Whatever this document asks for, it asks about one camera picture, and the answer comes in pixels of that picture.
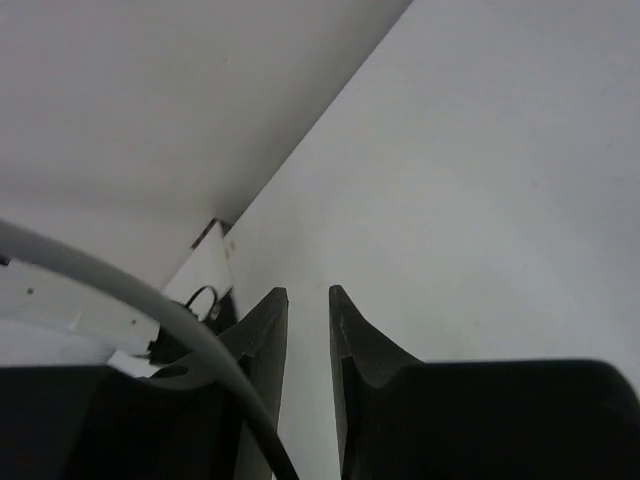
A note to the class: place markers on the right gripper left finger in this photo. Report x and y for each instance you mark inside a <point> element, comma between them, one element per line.
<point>95,422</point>

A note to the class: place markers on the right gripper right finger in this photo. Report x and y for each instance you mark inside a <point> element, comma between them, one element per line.
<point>398,417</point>

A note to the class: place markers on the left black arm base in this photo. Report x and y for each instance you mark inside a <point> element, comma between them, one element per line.
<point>207,307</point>

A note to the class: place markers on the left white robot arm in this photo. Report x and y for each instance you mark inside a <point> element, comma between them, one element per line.
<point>49,320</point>

